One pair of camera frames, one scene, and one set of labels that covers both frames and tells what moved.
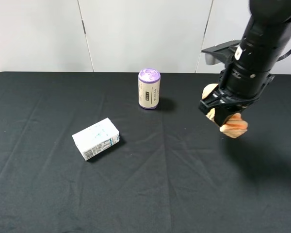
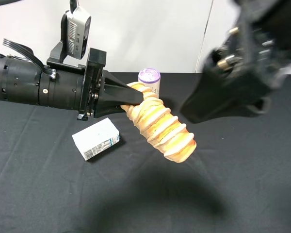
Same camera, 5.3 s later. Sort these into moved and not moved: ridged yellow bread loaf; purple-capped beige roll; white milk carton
Moved: ridged yellow bread loaf
Not moved: purple-capped beige roll; white milk carton
